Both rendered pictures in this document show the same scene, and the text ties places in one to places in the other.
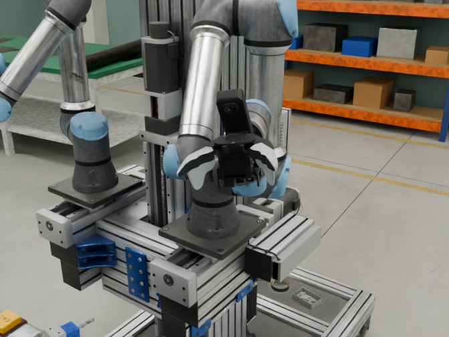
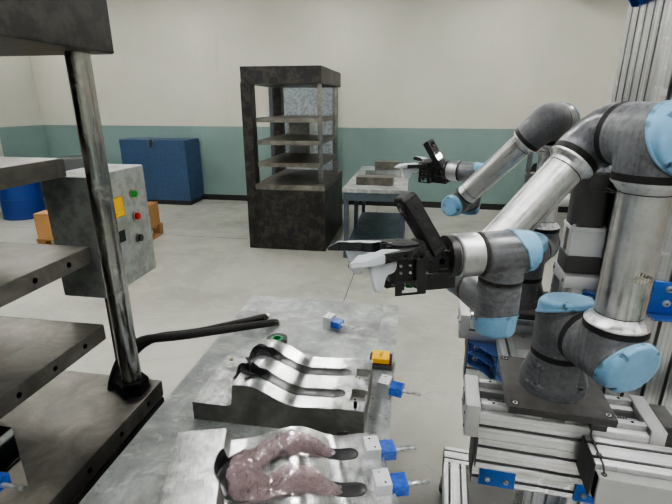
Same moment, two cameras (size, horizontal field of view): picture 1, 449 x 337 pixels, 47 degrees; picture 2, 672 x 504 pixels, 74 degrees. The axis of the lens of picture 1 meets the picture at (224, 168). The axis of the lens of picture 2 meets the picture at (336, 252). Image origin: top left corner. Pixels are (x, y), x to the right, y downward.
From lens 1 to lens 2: 0.77 m
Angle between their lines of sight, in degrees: 63
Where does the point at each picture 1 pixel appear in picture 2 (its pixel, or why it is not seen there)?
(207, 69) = (528, 192)
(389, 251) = not seen: outside the picture
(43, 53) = (498, 167)
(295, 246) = (654, 484)
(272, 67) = (630, 211)
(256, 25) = (616, 151)
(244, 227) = (578, 406)
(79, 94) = not seen: hidden behind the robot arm
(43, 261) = not seen: hidden behind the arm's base
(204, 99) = (504, 220)
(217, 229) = (538, 384)
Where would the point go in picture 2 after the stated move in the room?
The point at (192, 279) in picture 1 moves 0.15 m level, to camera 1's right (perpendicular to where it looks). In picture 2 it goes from (473, 409) to (520, 452)
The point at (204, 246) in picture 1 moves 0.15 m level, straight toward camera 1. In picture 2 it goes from (508, 390) to (457, 407)
